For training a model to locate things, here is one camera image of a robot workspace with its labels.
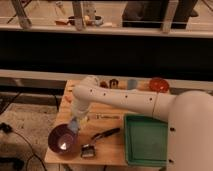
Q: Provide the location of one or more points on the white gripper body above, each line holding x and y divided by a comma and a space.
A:
79, 109

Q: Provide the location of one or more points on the blue sponge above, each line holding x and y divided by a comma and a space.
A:
73, 125

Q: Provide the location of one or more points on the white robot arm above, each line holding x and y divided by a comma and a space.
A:
189, 116

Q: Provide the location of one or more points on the purple bowl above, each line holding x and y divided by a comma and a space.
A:
61, 139

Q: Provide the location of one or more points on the orange red bowl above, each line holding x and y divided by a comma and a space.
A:
158, 85

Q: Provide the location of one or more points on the brown donut toy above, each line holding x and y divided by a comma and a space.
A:
113, 83

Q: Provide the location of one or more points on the green plastic tray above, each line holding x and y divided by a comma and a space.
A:
145, 141

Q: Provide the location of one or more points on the black handled dish brush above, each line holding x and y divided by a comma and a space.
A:
88, 150

